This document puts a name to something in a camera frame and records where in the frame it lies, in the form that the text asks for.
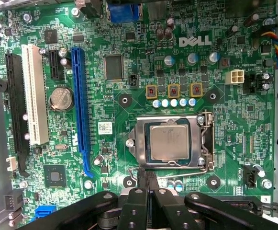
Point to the black round buzzer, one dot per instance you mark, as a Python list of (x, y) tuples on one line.
[(1, 85)]

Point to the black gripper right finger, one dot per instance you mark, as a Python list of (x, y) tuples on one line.
[(177, 213)]

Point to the white four-pin power connector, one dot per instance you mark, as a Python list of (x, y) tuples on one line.
[(234, 77)]

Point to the black RAM slot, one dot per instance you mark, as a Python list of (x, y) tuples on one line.
[(260, 206)]

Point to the blue expansion slot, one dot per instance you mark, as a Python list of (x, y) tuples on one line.
[(80, 107)]

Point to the short black expansion slot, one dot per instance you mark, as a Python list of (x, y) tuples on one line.
[(54, 64)]

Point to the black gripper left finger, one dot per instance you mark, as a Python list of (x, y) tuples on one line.
[(134, 210)]

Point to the silver CPU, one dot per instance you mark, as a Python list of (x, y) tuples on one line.
[(168, 142)]

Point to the blue SATA port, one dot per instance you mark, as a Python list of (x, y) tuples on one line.
[(45, 212)]

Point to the small chipset die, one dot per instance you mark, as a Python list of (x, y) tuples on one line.
[(54, 176)]

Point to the long black expansion slot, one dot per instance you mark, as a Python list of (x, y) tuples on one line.
[(15, 107)]

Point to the green motherboard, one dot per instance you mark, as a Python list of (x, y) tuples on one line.
[(119, 148)]

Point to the white barcode sticker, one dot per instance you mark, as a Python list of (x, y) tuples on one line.
[(105, 128)]

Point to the white expansion slot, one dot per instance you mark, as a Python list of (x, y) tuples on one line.
[(34, 95)]

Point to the coin cell battery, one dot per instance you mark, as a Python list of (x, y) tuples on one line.
[(61, 98)]

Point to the blue VGA port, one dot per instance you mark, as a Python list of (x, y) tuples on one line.
[(123, 13)]

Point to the metal socket cover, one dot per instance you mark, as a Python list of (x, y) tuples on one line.
[(140, 151)]

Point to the large black square chip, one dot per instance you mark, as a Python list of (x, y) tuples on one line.
[(114, 67)]

